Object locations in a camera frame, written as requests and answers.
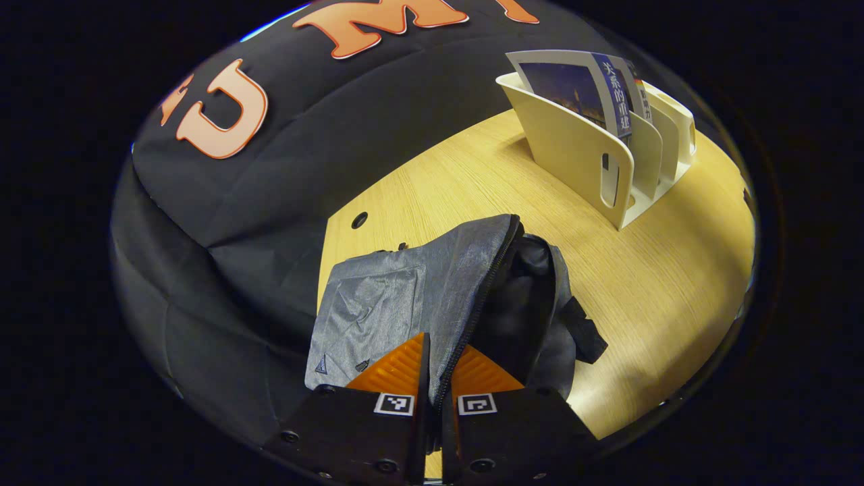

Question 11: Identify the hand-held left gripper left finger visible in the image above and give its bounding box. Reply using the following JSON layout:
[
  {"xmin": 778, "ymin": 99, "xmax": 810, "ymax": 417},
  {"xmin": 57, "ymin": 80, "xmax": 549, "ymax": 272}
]
[{"xmin": 262, "ymin": 331, "xmax": 433, "ymax": 485}]

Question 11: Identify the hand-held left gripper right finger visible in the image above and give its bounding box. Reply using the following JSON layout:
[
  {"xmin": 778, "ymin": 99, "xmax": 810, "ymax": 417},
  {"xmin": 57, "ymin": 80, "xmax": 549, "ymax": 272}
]
[{"xmin": 439, "ymin": 343, "xmax": 600, "ymax": 485}]

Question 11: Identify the grey fabric schoolbag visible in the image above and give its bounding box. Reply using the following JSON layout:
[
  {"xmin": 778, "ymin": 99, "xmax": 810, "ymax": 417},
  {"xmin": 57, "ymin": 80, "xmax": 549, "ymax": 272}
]
[{"xmin": 305, "ymin": 215, "xmax": 608, "ymax": 406}]

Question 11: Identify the white plastic bookshelf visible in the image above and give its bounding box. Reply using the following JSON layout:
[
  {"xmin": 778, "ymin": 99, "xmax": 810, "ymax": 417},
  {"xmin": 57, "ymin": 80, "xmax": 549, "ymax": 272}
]
[{"xmin": 496, "ymin": 71, "xmax": 696, "ymax": 230}]

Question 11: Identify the blue cover book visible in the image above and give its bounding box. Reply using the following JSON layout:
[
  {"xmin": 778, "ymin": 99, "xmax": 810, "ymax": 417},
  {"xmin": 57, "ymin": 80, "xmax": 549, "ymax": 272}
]
[{"xmin": 506, "ymin": 49, "xmax": 642, "ymax": 139}]

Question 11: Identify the black backdrop cloth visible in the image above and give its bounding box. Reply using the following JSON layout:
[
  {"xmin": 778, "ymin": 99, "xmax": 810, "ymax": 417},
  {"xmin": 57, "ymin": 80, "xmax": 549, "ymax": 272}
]
[{"xmin": 111, "ymin": 0, "xmax": 676, "ymax": 446}]

